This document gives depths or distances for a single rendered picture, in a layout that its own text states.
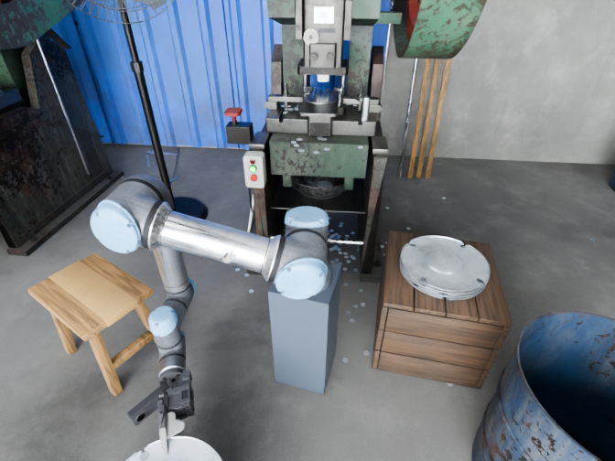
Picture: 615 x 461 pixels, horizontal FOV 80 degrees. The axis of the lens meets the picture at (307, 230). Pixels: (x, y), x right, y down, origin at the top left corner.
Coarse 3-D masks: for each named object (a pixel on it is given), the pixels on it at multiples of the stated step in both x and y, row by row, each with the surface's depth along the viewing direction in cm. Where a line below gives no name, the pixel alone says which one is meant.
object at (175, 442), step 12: (156, 444) 91; (168, 444) 91; (180, 444) 91; (192, 444) 91; (204, 444) 91; (132, 456) 88; (156, 456) 88; (168, 456) 88; (180, 456) 88; (192, 456) 88; (204, 456) 88; (216, 456) 88
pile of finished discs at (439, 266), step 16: (416, 240) 136; (432, 240) 136; (448, 240) 136; (400, 256) 130; (416, 256) 128; (432, 256) 127; (448, 256) 127; (464, 256) 128; (480, 256) 128; (416, 272) 121; (432, 272) 121; (448, 272) 120; (464, 272) 121; (480, 272) 121; (416, 288) 120; (432, 288) 116; (448, 288) 115; (464, 288) 115; (480, 288) 116
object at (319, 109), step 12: (312, 96) 147; (324, 96) 147; (336, 96) 149; (300, 108) 136; (312, 108) 136; (324, 108) 136; (336, 108) 136; (312, 120) 145; (324, 120) 144; (312, 132) 147; (324, 132) 147
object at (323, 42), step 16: (304, 0) 130; (320, 0) 129; (336, 0) 129; (304, 16) 133; (320, 16) 132; (336, 16) 132; (304, 32) 136; (320, 32) 135; (336, 32) 135; (304, 48) 139; (320, 48) 136; (336, 48) 138; (304, 64) 142; (320, 64) 139; (336, 64) 141
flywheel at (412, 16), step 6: (408, 0) 150; (414, 0) 148; (420, 0) 143; (408, 6) 149; (414, 6) 147; (408, 12) 149; (414, 12) 146; (408, 18) 148; (414, 18) 143; (408, 24) 147; (414, 24) 138; (408, 30) 146; (408, 36) 145
